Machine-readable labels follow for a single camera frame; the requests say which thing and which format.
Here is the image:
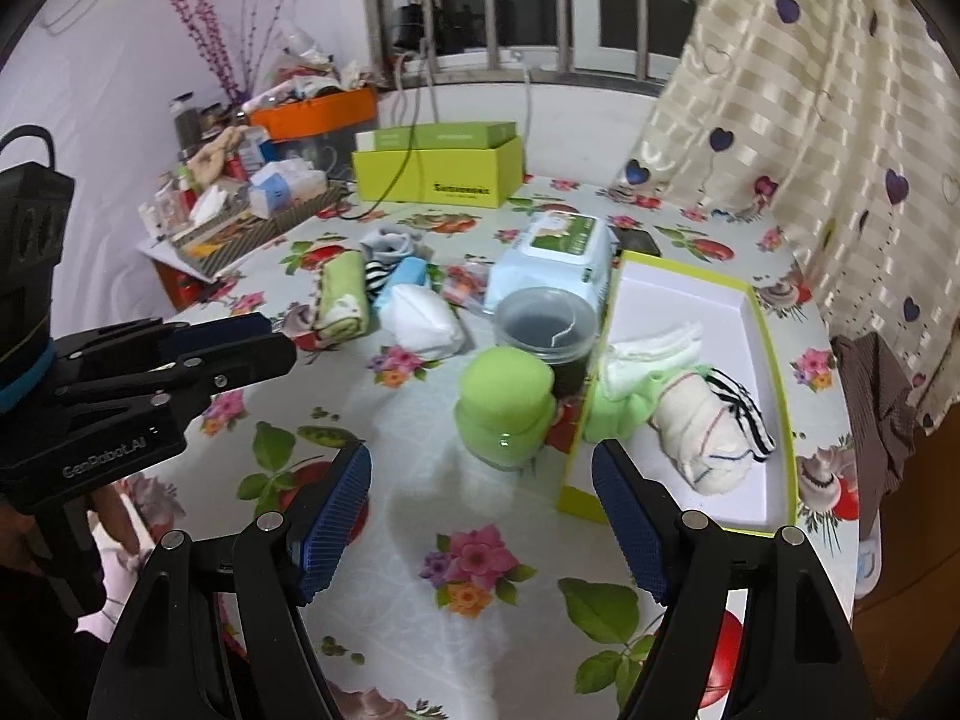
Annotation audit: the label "crumpled clear plastic bag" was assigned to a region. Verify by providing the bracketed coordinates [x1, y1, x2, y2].
[274, 19, 338, 83]

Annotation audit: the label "lime green cardboard box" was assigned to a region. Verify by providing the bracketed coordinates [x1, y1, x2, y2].
[352, 121, 524, 209]

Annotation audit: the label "black white striped sock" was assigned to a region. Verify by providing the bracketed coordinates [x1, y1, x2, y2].
[705, 367, 777, 464]
[364, 259, 410, 308]

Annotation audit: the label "brown checked cloth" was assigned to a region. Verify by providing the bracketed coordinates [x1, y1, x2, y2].
[829, 330, 916, 511]

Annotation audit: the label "white cloth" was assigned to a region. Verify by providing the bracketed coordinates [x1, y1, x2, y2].
[600, 320, 706, 398]

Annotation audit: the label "green cloth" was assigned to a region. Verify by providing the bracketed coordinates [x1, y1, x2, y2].
[583, 364, 713, 443]

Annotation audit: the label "black power adapter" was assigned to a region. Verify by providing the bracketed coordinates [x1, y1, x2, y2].
[394, 4, 432, 53]

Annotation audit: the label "heart print curtain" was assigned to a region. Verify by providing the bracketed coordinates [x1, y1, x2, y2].
[611, 0, 960, 436]

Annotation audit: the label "clear plastic jar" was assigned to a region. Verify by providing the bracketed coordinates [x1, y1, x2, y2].
[493, 286, 601, 398]

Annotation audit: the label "green towel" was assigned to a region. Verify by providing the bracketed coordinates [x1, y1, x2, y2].
[311, 251, 370, 338]

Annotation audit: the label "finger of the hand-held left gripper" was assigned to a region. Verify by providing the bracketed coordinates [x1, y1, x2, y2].
[52, 334, 299, 422]
[54, 315, 275, 389]

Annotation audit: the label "purple flower branches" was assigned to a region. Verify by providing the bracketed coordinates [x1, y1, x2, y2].
[171, 0, 312, 106]

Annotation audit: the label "clear plastic bag pink contents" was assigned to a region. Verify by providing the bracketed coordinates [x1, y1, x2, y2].
[439, 262, 500, 312]

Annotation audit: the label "black cable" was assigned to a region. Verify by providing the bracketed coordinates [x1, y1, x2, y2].
[341, 37, 440, 220]

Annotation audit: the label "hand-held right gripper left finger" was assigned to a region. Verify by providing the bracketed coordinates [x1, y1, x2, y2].
[97, 441, 374, 720]

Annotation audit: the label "striped cardboard tray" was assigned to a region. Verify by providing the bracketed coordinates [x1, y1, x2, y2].
[169, 187, 346, 278]

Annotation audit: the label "white towel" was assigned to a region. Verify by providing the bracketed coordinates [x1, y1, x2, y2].
[652, 371, 755, 496]

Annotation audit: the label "orange storage box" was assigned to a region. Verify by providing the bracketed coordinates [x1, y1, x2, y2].
[247, 86, 380, 162]

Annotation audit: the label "blue face mask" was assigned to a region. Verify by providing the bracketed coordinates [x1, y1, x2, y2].
[373, 256, 430, 310]

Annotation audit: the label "wet wipes pack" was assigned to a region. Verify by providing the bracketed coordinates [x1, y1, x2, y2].
[487, 211, 620, 312]

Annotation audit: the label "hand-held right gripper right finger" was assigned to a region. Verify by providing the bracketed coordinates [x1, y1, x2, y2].
[591, 439, 878, 720]

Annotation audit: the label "fruit print tablecloth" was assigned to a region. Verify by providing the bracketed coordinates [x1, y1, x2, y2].
[161, 172, 863, 720]

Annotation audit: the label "white storage bin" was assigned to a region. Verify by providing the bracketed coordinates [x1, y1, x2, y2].
[853, 517, 884, 601]

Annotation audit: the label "white tissue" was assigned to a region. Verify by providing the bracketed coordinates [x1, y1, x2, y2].
[191, 184, 230, 226]

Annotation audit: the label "brown wooden cabinet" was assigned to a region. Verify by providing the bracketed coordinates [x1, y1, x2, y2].
[851, 420, 960, 720]

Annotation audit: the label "white tray box lime rim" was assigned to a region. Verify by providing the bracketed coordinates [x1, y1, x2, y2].
[556, 251, 800, 537]

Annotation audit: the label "black phone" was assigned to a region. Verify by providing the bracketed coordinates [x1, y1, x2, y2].
[611, 225, 662, 257]

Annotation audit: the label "grey sock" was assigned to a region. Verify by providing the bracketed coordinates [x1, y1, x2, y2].
[358, 225, 434, 265]

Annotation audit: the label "blue white tissue pack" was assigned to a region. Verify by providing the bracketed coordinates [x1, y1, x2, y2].
[247, 161, 331, 220]

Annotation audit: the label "white cable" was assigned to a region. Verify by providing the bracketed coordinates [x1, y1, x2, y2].
[390, 52, 421, 125]
[517, 52, 537, 173]

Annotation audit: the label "person's left hand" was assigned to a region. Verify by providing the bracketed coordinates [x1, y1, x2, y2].
[90, 484, 143, 560]

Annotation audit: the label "green lid jar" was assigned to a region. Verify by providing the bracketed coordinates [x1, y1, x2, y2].
[454, 349, 560, 470]

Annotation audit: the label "small blue white box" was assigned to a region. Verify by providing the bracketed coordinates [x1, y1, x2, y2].
[236, 127, 275, 173]

